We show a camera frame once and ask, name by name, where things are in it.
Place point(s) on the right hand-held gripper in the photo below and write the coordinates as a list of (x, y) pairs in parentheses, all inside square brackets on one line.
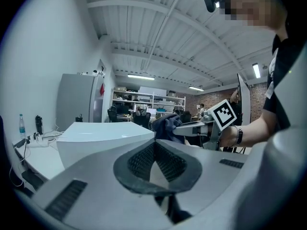
[(221, 118)]

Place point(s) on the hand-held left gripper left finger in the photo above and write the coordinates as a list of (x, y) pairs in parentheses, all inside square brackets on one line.
[(100, 176)]

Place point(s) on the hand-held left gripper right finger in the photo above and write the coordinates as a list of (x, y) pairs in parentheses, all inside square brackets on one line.
[(211, 171)]

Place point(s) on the dark blue cloth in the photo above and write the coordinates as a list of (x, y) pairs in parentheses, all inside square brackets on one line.
[(165, 127)]

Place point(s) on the white microwave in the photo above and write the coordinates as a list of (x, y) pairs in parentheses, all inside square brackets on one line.
[(96, 140)]

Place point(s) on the person's right forearm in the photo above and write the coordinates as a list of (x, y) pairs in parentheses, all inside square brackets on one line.
[(254, 130)]

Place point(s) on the black office chair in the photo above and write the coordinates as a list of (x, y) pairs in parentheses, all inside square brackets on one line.
[(142, 120), (185, 117), (112, 114)]

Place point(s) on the long ceiling tube light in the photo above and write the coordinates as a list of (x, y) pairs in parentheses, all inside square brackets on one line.
[(141, 77), (256, 70), (196, 88)]

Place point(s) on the metal wristwatch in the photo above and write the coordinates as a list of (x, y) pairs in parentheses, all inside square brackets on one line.
[(239, 135)]

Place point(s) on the white metal shelving rack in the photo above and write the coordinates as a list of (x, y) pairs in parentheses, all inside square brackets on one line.
[(153, 99)]

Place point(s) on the white board panel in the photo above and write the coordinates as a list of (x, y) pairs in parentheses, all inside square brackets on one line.
[(244, 97)]

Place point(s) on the white power strip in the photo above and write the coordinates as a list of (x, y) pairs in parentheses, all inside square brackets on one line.
[(40, 142)]

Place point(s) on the tall black bottle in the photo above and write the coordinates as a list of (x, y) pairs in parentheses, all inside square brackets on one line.
[(38, 124)]

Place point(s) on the grey refrigerator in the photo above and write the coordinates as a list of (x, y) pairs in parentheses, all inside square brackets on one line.
[(75, 99)]

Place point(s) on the red paper decoration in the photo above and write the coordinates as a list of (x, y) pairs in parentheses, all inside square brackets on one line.
[(102, 90)]

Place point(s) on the clear plastic water bottle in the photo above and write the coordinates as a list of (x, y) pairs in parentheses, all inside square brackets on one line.
[(22, 127)]

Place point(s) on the person's black shirt torso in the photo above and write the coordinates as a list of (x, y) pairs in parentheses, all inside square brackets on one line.
[(287, 80)]

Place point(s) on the person's head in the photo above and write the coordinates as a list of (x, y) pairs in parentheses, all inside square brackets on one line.
[(254, 6)]

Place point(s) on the black head-worn camera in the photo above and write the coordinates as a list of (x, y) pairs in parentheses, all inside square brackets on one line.
[(211, 0)]

